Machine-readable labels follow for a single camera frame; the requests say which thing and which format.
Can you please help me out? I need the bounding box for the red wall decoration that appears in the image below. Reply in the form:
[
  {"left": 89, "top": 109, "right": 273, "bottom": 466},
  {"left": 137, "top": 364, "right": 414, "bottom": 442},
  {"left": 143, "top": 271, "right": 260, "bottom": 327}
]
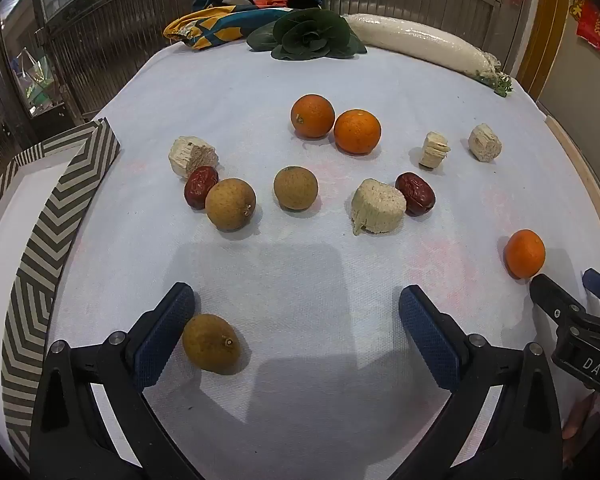
[{"left": 567, "top": 0, "right": 600, "bottom": 63}]

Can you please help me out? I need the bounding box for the colourful patterned cloth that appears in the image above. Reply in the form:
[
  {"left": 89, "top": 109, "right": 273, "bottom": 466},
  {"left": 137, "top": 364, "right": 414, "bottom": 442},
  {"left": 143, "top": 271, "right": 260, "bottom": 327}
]
[{"left": 162, "top": 0, "right": 326, "bottom": 52}]

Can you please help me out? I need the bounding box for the large peeled sugarcane piece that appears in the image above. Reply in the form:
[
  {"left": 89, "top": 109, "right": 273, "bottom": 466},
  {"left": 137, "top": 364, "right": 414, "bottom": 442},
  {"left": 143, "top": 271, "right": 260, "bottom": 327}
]
[{"left": 350, "top": 178, "right": 407, "bottom": 236}]

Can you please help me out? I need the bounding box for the person's right hand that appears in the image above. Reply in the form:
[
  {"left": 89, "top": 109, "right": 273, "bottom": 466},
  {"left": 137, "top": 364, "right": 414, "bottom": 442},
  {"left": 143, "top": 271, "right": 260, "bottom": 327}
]
[{"left": 562, "top": 392, "right": 600, "bottom": 441}]

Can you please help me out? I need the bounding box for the red date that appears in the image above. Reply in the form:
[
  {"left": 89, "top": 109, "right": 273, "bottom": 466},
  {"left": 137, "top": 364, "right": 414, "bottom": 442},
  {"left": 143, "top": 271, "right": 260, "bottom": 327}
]
[
  {"left": 395, "top": 172, "right": 436, "bottom": 217},
  {"left": 183, "top": 165, "right": 220, "bottom": 210}
]

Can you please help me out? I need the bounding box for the white daikon radish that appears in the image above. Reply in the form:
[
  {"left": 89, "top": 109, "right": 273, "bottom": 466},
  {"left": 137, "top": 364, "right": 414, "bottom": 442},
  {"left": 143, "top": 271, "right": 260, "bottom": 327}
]
[{"left": 342, "top": 12, "right": 515, "bottom": 97}]

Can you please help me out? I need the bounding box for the chevron striped box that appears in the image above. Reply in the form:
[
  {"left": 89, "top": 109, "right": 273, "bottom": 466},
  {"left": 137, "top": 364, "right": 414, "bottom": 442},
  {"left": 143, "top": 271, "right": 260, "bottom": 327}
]
[{"left": 0, "top": 117, "right": 122, "bottom": 476}]

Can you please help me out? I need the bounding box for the green leafy vegetable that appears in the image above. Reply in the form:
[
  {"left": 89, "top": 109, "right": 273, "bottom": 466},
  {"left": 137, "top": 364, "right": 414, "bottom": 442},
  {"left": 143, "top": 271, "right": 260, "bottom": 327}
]
[{"left": 246, "top": 7, "right": 368, "bottom": 61}]

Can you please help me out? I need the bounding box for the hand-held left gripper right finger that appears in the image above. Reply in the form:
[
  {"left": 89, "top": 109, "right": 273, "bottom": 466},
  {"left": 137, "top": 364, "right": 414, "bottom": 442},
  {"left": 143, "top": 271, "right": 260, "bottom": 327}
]
[{"left": 399, "top": 285, "right": 566, "bottom": 480}]

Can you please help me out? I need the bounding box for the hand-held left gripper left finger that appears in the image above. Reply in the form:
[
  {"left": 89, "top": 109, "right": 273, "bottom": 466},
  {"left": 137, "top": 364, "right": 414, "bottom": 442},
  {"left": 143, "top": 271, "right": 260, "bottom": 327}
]
[{"left": 29, "top": 282, "right": 201, "bottom": 480}]

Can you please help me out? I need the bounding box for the orange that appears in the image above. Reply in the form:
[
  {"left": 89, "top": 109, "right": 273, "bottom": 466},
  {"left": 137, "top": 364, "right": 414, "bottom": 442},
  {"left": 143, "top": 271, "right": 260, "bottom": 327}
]
[
  {"left": 290, "top": 93, "right": 336, "bottom": 140},
  {"left": 333, "top": 108, "right": 383, "bottom": 156},
  {"left": 504, "top": 229, "right": 547, "bottom": 280}
]

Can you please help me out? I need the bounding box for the brown longan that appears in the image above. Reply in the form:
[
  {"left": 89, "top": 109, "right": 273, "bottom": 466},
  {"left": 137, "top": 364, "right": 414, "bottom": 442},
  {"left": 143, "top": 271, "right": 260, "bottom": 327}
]
[
  {"left": 205, "top": 178, "right": 257, "bottom": 232},
  {"left": 182, "top": 313, "right": 242, "bottom": 375},
  {"left": 273, "top": 166, "right": 319, "bottom": 211}
]

